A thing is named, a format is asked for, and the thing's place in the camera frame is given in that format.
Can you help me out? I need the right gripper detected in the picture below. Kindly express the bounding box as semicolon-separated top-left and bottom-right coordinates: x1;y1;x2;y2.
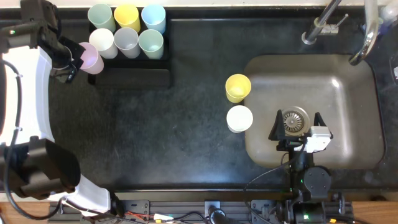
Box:
268;109;328;152

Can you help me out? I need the black cable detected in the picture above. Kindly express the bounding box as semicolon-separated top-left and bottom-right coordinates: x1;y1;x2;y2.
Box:
243;141;308;224
1;129;68;221

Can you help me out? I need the green cup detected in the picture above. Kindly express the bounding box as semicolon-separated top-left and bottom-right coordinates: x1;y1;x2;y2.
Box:
87;3;116;33
138;29;165;60

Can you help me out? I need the steel sink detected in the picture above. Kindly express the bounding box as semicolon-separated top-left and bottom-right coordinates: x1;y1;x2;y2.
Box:
243;54;386;170

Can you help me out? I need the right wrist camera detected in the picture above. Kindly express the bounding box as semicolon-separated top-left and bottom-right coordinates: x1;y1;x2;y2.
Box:
303;126;333;154

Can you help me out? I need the mounting rail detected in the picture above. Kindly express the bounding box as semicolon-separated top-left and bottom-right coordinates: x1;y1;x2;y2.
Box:
48;198;355;224

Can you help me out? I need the steel tap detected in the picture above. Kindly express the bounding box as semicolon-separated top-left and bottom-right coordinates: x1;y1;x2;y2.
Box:
300;0;381;67

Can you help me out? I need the white cup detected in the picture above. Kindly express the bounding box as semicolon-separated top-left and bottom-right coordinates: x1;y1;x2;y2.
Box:
226;105;254;134
88;27;119;59

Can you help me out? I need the pink cup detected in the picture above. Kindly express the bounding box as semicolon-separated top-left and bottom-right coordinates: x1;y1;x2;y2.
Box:
77;42;105;75

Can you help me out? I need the black tray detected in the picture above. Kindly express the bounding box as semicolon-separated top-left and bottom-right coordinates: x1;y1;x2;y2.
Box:
87;18;172;88

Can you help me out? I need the blue cup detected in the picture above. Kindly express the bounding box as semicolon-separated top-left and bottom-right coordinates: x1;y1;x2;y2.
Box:
141;4;167;34

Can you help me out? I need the yellow cup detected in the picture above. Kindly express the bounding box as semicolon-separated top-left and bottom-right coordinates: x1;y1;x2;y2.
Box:
224;73;252;104
113;4;141;34

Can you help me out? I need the grey cup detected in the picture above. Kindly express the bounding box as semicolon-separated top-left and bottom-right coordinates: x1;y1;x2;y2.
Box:
113;27;141;59

